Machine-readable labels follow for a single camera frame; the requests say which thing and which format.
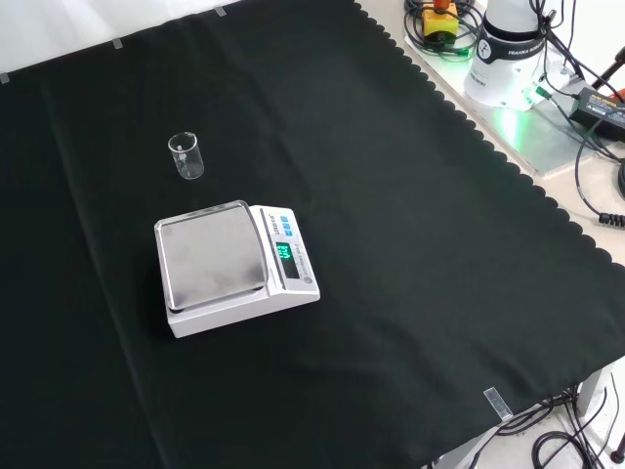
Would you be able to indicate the small clear glass beaker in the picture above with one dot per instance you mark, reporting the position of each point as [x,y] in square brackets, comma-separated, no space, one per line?
[188,165]

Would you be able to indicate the black bench cloth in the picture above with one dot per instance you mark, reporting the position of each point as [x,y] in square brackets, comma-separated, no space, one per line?
[415,244]

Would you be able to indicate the white electronic balance steel pan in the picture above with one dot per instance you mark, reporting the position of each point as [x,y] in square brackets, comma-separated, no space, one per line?
[220,317]

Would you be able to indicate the yellow stop button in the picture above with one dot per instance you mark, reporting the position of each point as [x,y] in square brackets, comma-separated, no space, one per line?
[439,22]

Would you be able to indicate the black power adapter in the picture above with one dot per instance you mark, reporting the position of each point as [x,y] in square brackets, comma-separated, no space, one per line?
[599,108]

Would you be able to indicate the white table leg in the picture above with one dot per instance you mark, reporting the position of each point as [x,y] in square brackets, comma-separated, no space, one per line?
[593,388]

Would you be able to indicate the black tripod leg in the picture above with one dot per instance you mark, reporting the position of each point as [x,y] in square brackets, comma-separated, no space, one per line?
[609,68]

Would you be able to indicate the grey metal base plate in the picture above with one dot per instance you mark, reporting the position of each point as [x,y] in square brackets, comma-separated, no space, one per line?
[537,141]

